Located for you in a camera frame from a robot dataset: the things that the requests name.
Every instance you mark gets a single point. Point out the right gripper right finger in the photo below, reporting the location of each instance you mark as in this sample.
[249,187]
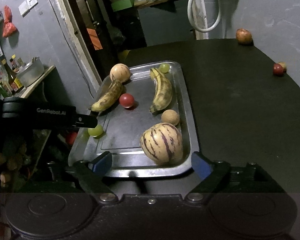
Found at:
[221,177]

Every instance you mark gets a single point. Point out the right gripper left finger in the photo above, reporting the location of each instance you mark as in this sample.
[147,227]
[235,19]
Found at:
[88,175]

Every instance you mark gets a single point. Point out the green grape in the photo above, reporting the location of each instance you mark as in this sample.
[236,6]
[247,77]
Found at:
[164,67]
[95,132]

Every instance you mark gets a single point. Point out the small tan fruit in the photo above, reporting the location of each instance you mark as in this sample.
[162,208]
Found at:
[284,66]
[170,116]

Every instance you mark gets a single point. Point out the red cherry tomato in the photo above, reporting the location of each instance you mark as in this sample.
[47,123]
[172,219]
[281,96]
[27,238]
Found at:
[126,100]
[278,69]

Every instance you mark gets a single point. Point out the dark spotted banana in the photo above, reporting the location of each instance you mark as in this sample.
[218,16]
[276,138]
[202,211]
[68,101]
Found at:
[109,98]

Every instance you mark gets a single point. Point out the yellow spotted banana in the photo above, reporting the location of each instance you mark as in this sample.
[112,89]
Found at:
[163,91]

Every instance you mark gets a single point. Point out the white countertop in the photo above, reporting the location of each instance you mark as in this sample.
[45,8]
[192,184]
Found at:
[25,92]

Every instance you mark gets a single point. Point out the sauce bottle on counter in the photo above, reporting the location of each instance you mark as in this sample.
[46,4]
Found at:
[13,81]

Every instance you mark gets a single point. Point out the red capped jar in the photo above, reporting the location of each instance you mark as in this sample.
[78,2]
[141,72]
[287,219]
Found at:
[70,138]

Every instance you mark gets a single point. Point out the metal cooking pot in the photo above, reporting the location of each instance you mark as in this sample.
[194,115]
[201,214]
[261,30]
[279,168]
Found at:
[31,72]

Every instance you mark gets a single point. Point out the black table mat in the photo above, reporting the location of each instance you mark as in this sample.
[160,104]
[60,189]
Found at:
[241,110]

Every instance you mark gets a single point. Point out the silver metal tray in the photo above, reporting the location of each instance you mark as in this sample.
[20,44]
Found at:
[123,128]

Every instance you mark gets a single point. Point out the red plastic bag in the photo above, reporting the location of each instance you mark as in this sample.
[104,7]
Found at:
[9,28]

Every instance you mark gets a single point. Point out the red pomegranate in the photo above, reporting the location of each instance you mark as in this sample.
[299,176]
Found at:
[243,36]

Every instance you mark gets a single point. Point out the green box on shelf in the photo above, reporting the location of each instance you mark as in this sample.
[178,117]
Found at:
[122,4]

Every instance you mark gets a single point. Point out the dark cabinet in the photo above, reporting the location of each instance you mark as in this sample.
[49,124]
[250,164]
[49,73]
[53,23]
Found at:
[166,23]

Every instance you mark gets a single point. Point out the white wall switch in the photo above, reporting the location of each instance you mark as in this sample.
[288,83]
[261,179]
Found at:
[26,6]

